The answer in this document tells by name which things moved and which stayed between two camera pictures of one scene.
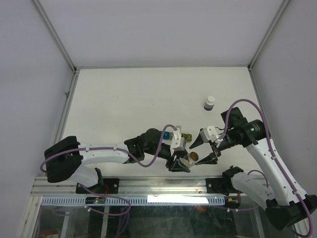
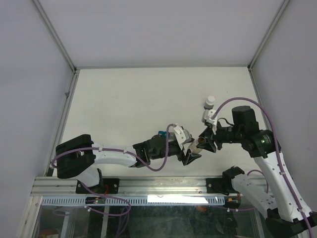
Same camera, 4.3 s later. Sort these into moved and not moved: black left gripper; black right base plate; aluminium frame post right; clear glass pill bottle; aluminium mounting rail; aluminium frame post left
Moved: black left gripper; clear glass pill bottle
Not moved: aluminium frame post left; aluminium frame post right; black right base plate; aluminium mounting rail
